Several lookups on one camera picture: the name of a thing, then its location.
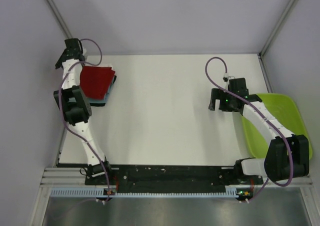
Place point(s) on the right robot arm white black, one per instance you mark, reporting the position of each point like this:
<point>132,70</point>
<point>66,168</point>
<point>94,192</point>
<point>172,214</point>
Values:
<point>287,153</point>

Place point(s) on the right corner aluminium post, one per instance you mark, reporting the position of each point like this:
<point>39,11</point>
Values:
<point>278,27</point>

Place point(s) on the white floral folded t shirt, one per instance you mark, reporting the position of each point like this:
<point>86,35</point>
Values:
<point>104,65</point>

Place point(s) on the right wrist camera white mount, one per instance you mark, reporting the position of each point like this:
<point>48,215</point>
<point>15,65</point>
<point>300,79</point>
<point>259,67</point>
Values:
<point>226,78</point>

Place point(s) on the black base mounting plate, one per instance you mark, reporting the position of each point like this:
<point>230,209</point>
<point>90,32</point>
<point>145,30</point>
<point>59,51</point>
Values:
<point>171,179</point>

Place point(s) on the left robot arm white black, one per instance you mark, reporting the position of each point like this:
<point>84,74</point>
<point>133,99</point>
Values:
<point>75,108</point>

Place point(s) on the red t shirt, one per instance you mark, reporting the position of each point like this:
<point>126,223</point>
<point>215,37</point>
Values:
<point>95,81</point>

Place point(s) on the corner aluminium post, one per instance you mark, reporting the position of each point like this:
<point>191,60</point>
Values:
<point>59,19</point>
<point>278,27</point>

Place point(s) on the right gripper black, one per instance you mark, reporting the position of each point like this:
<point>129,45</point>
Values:
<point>219,94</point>

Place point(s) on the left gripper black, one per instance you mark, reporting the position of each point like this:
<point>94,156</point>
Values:
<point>59,64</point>

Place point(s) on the green plastic bin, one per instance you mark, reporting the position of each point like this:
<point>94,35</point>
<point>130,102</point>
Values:
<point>284,109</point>

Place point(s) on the white slotted cable duct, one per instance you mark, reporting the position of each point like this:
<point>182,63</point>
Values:
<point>102,193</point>

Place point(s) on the left corner aluminium post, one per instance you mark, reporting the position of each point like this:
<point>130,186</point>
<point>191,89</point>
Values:
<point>59,19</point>

